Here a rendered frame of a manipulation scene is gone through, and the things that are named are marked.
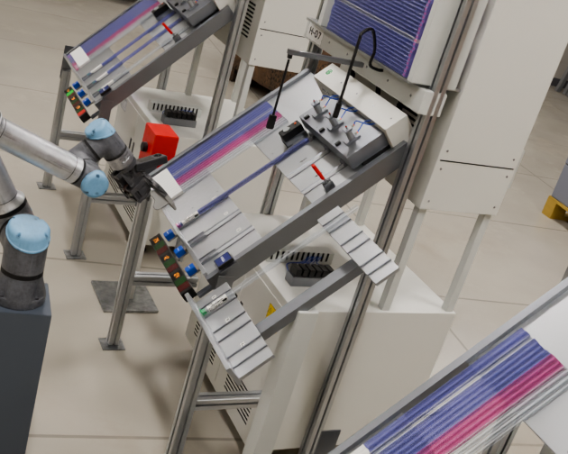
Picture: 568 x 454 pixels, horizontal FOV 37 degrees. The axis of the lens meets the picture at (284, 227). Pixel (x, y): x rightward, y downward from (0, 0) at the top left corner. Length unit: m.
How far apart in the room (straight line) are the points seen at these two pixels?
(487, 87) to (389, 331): 0.87
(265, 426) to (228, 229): 0.61
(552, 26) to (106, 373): 1.94
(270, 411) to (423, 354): 0.83
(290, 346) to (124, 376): 1.11
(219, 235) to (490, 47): 0.97
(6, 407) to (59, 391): 0.50
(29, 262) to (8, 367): 0.32
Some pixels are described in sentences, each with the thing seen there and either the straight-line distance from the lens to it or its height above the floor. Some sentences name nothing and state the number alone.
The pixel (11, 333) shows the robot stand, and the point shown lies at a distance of 2.46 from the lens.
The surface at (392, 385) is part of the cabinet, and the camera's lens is 3.02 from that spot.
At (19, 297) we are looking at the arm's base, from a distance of 2.42.
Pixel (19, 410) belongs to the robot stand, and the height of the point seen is 0.22.
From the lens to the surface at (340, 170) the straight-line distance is 2.54.
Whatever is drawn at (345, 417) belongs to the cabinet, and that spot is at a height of 0.19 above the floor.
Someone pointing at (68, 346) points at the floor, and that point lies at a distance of 3.31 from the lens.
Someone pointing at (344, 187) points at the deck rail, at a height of 1.05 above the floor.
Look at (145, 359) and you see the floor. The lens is 3.32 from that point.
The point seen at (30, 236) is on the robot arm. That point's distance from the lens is 2.35.
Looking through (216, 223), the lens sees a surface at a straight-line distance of 2.60.
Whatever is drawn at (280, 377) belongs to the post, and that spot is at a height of 0.61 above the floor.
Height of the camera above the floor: 1.83
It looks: 22 degrees down
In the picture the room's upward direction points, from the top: 17 degrees clockwise
